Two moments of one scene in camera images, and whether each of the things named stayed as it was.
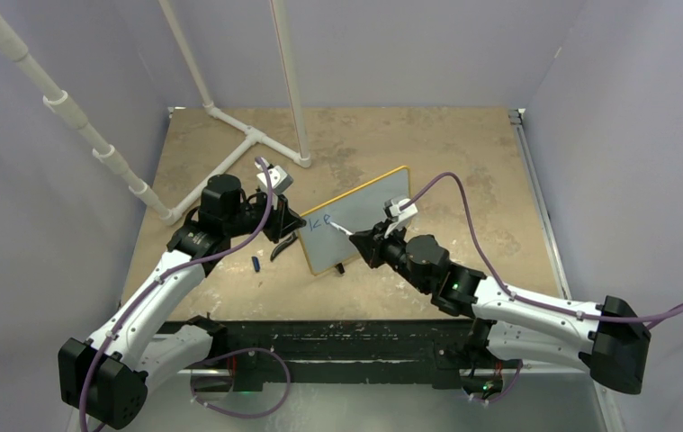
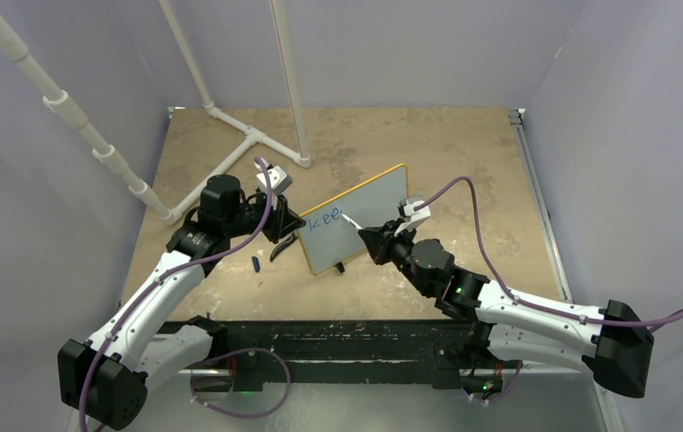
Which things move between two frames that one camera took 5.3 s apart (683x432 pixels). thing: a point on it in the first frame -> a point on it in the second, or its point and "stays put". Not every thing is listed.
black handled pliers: (283, 243) stays put
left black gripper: (282, 220) stays put
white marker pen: (338, 228) -> (357, 226)
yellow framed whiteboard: (357, 209) stays put
